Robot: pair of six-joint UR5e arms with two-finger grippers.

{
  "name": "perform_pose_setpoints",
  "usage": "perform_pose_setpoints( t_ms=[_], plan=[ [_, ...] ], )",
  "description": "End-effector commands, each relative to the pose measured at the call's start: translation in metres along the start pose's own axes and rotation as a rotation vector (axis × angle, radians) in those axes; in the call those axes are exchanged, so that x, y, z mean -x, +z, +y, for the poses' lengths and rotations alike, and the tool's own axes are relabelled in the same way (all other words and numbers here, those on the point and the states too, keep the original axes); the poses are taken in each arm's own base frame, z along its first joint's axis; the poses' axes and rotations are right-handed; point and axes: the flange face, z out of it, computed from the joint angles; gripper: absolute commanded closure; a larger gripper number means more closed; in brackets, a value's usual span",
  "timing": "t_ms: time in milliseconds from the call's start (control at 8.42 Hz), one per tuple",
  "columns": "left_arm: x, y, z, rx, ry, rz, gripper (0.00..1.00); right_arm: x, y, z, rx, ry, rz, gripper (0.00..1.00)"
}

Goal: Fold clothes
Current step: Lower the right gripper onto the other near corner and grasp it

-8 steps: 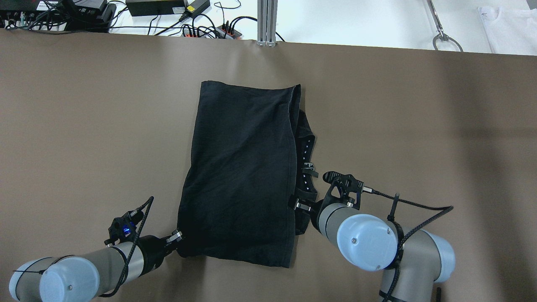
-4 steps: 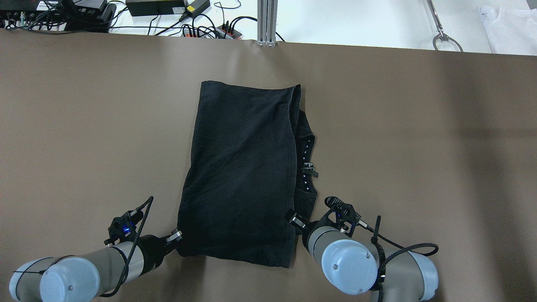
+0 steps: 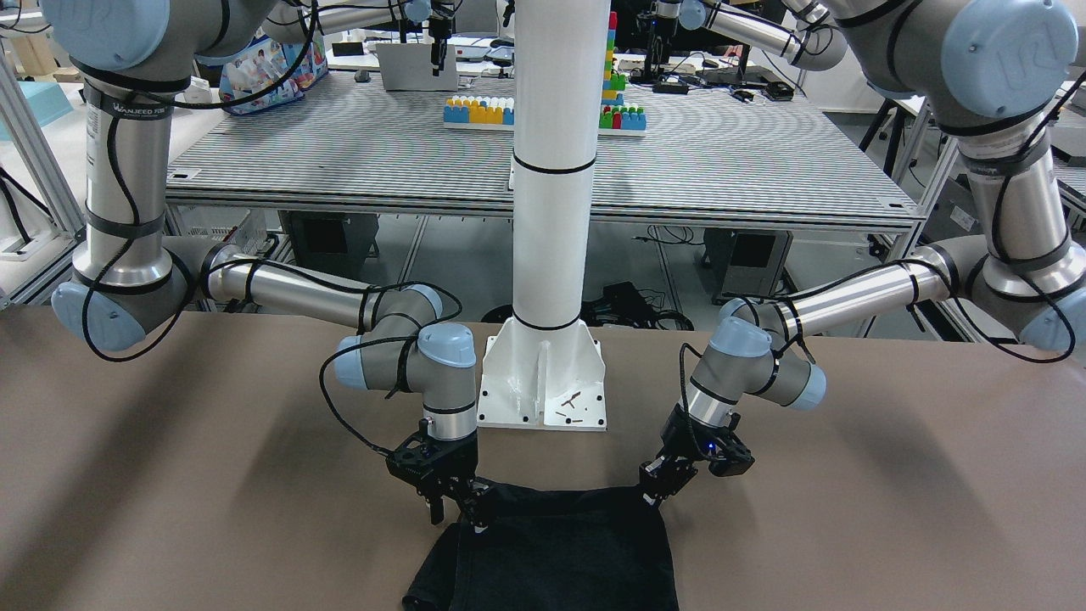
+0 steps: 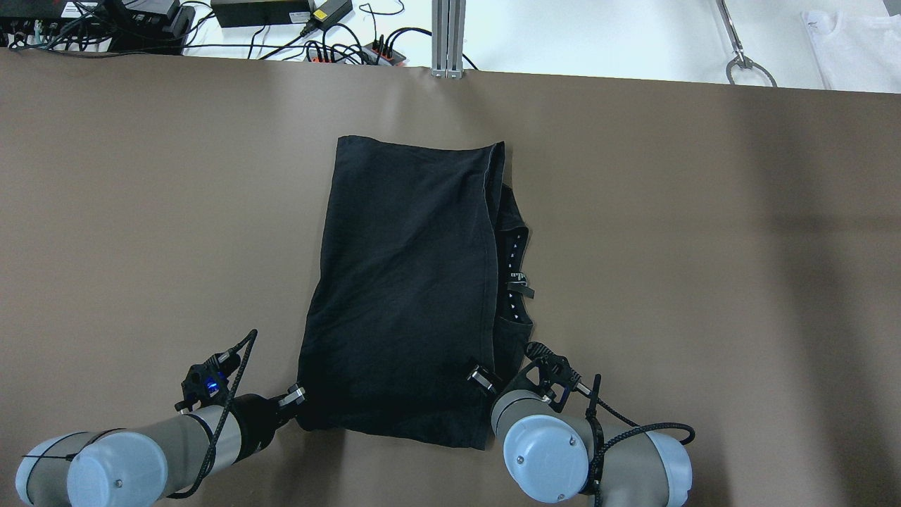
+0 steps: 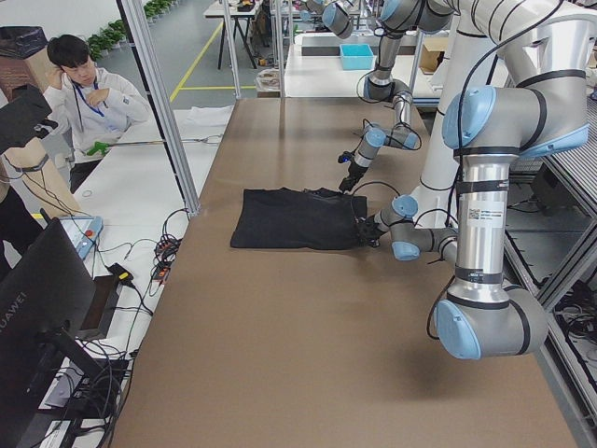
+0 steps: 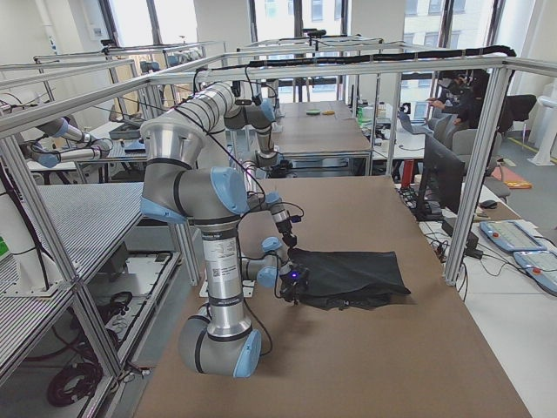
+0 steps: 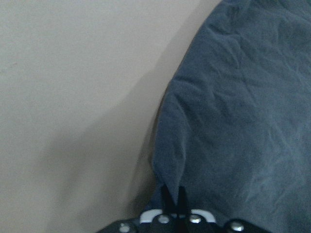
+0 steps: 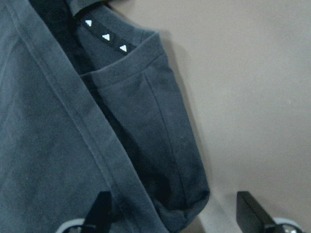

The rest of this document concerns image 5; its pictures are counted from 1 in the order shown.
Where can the black power adapter brick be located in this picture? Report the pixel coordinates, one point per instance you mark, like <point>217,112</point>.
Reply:
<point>122,274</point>

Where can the aluminium frame post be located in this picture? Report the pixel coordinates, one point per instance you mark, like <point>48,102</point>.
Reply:
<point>138,34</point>

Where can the metal reacher grabber tool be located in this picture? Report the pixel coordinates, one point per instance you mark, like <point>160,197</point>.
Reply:
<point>154,142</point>

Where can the seated man grey hoodie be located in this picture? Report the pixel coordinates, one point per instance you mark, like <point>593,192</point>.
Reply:
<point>93,104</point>

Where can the blue plastic bin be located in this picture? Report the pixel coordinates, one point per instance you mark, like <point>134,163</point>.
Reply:
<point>356,57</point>

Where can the grey orange usb hub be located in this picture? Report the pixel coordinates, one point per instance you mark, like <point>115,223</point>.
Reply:
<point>160,273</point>
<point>167,247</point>

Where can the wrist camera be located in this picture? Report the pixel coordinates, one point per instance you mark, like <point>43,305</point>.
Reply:
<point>346,156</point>

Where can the white cloth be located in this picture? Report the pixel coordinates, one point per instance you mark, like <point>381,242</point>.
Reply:
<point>207,118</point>

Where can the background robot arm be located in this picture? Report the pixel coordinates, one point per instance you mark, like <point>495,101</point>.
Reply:
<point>335,15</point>

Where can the black computer monitor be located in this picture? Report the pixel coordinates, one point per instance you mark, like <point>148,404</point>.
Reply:
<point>44,302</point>

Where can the black printed t-shirt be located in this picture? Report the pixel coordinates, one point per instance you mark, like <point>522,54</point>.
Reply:
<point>320,219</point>

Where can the blue grey teach pendant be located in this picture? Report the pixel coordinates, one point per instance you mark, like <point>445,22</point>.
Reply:
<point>83,232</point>

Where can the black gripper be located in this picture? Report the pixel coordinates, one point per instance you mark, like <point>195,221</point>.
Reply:
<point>367,225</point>
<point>351,177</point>

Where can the brown table mat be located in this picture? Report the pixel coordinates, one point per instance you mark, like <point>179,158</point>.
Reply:
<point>252,348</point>

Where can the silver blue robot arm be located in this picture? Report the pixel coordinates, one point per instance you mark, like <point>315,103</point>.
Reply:
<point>479,316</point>
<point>397,17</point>

